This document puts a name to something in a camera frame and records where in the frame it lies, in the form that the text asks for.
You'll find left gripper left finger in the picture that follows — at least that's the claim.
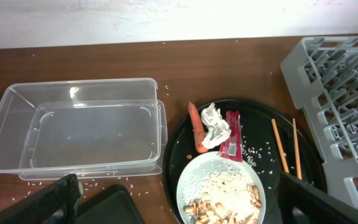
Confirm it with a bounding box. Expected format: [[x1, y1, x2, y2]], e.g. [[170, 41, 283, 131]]
[[0, 174, 81, 223]]

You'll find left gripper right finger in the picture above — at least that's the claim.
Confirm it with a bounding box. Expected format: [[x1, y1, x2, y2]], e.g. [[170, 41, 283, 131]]
[[276, 172, 358, 224]]

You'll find wooden chopstick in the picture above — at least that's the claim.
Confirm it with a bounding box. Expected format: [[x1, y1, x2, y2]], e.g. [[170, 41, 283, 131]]
[[292, 118, 302, 180], [271, 118, 289, 173]]

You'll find red snack wrapper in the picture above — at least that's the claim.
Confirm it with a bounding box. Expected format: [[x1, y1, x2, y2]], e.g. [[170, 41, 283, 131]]
[[219, 111, 243, 162]]

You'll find grey plate with food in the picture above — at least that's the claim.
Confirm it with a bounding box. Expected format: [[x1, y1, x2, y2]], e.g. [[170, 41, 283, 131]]
[[176, 151, 267, 223]]

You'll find white tissue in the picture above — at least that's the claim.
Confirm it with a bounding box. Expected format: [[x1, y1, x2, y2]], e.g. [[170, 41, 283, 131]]
[[201, 103, 231, 149]]

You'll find orange carrot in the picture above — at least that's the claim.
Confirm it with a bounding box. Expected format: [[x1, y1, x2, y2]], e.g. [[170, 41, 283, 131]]
[[188, 102, 209, 153]]

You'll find grey dishwasher rack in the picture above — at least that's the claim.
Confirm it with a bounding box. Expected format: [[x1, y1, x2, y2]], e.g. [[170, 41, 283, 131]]
[[280, 37, 358, 209]]

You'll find black rectangular tray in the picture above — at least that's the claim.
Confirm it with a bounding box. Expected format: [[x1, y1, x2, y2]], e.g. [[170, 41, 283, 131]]
[[75, 184, 145, 224]]

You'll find black round tray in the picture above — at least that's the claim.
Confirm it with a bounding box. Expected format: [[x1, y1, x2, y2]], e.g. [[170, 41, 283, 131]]
[[163, 99, 327, 223]]

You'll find clear plastic bin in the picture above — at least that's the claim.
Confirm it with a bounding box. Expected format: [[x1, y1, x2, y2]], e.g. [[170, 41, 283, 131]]
[[0, 78, 167, 180]]

